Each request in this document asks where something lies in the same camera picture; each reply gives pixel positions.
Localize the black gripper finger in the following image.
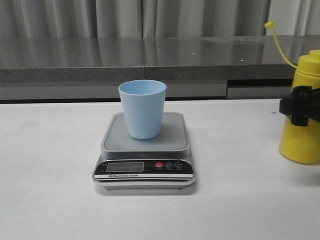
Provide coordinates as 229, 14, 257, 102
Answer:
279, 86, 320, 127

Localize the yellow squeeze bottle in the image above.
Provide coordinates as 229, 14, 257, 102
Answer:
264, 21, 320, 164

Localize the light blue plastic cup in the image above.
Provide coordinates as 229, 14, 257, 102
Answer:
118, 79, 167, 140

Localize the silver digital kitchen scale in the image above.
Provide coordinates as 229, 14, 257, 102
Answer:
92, 112, 196, 189

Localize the grey stone counter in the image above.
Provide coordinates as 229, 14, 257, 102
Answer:
0, 34, 320, 101

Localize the grey curtain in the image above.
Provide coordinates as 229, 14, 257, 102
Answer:
0, 0, 320, 39

